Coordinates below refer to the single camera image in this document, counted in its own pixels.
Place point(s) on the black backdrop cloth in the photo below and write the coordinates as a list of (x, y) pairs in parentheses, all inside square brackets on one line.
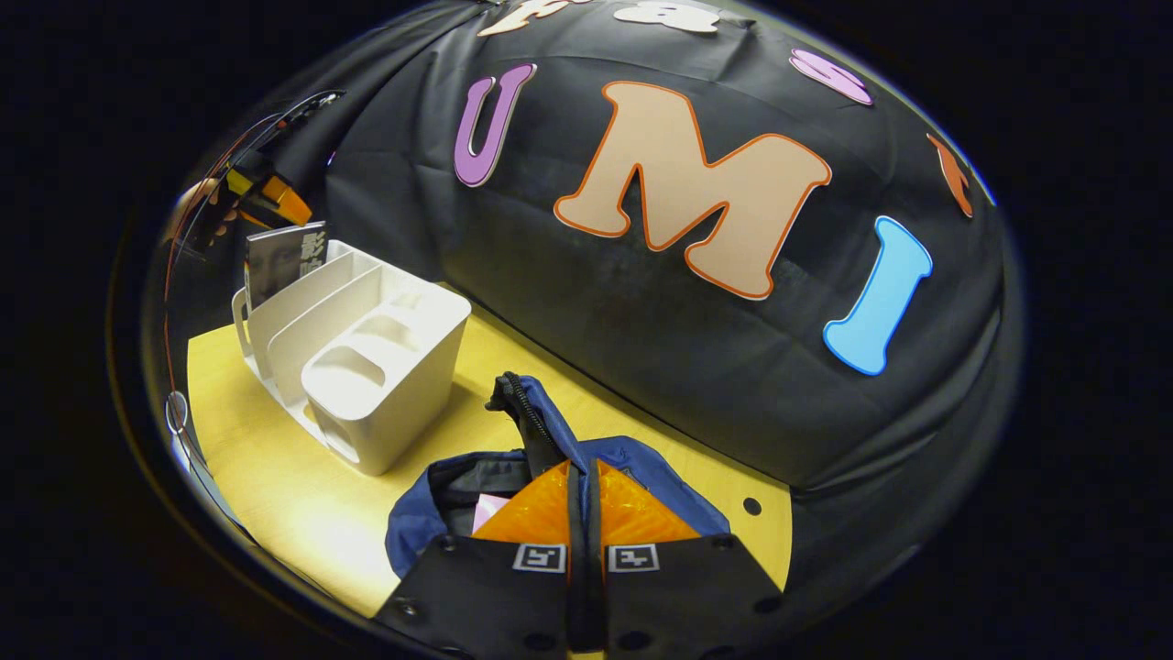
[(641, 367)]

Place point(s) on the white plastic bookshelf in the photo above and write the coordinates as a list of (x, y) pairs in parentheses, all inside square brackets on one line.
[(385, 376)]

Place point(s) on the blue schoolbag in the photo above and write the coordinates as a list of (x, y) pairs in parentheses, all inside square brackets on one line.
[(660, 477)]

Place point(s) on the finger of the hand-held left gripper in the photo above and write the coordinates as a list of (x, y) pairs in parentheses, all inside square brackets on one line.
[(286, 200)]

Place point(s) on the dark grey book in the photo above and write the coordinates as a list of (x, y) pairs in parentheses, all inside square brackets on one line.
[(284, 261)]

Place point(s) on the pink book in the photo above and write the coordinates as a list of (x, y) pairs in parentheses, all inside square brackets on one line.
[(488, 509)]

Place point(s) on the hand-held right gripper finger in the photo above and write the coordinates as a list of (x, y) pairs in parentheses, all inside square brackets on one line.
[(594, 596), (576, 596)]

